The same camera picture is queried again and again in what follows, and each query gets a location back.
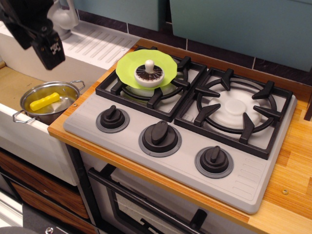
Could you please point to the white toy mushroom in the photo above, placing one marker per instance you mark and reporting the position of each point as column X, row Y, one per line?
column 149, row 75

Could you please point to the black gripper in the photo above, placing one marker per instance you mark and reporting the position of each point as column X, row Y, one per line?
column 27, row 21

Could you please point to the black left burner grate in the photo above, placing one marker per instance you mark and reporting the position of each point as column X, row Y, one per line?
column 163, row 102

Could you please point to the black left stove knob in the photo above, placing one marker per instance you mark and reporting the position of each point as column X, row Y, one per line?
column 112, row 120

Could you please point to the grey toy stove top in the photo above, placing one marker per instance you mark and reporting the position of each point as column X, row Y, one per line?
column 243, row 188

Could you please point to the black burner grate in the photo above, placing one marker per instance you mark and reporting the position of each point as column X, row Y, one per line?
column 163, row 102
column 239, row 112

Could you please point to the black stove knob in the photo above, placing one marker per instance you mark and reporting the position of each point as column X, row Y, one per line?
column 214, row 162
column 112, row 120
column 160, row 140

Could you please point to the yellow toy fry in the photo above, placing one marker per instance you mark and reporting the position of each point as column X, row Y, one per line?
column 45, row 101

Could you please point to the black right stove knob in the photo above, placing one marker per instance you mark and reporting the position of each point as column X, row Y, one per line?
column 214, row 162

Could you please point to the wooden drawer fronts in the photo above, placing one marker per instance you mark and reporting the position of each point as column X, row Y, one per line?
column 46, row 193

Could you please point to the black middle stove knob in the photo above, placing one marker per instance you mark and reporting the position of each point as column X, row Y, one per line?
column 160, row 140

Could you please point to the lime green plate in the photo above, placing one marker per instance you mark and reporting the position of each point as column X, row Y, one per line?
column 127, row 65

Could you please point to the grey toy faucet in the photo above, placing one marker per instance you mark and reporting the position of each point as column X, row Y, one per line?
column 64, row 20

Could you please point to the oven door with handle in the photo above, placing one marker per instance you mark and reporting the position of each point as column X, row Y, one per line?
column 104, row 178

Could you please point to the stainless steel pot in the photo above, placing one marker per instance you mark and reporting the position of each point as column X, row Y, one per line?
column 69, row 92

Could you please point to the black right burner grate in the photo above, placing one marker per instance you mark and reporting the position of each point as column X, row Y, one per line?
column 239, row 112

